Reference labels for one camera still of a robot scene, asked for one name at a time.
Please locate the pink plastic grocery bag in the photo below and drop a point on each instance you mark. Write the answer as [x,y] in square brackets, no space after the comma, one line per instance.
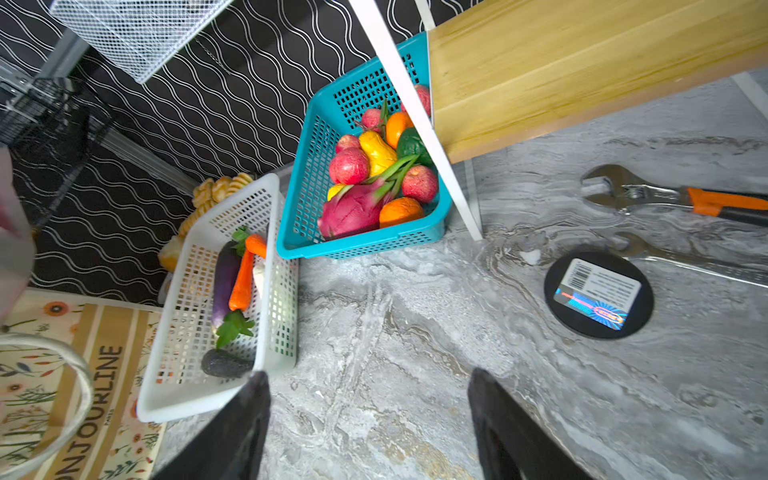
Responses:
[17,246]

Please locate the striped long bread front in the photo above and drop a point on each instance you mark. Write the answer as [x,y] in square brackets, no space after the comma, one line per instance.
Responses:
[210,193]

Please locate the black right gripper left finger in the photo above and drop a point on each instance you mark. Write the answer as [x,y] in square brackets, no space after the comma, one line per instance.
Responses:
[231,446]

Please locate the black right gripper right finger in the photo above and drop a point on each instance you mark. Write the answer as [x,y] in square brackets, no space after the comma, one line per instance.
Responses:
[510,444]

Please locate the cream canvas tote bag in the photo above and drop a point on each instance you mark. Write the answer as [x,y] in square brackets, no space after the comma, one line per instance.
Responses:
[40,392]

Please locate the pink dragon fruit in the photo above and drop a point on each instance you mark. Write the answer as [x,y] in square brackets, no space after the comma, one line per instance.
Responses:
[356,209]

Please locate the black tape measure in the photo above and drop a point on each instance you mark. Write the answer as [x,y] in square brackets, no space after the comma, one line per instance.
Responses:
[598,295]

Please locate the purple eggplant left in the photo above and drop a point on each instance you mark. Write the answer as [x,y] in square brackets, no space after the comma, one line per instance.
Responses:
[226,273]

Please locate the white plastic vegetable basket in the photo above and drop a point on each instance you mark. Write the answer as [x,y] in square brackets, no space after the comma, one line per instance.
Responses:
[174,384]

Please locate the green round fruit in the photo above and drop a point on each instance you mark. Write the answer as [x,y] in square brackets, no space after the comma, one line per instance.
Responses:
[410,143]

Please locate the adjustable wrench orange handle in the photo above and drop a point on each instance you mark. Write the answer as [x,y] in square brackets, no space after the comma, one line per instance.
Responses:
[614,187]

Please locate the teal plastic fruit basket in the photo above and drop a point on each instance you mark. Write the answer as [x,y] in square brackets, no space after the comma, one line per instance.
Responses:
[333,112]

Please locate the silver open-end wrench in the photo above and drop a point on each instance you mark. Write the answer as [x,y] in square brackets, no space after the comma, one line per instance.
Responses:
[635,247]

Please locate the red apple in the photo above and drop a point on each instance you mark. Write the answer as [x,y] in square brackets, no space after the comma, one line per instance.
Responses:
[349,167]

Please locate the orange carrot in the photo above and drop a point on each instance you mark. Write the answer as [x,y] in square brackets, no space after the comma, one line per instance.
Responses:
[248,246]

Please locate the white wooden two-tier shelf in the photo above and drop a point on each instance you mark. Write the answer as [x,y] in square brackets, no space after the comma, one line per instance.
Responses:
[504,72]

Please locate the orange fruit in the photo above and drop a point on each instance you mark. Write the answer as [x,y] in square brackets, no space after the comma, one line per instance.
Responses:
[396,125]

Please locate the white wire wall basket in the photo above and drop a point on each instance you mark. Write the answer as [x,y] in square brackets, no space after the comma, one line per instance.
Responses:
[137,36]

